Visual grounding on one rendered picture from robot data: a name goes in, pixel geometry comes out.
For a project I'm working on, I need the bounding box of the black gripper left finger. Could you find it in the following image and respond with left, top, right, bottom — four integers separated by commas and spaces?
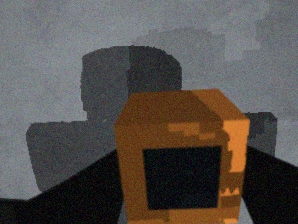
0, 149, 124, 224

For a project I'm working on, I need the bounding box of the orange block with dark square face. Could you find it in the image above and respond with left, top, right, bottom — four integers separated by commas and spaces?
114, 88, 250, 224

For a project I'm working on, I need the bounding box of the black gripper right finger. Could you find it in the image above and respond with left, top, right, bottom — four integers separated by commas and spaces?
241, 146, 298, 224

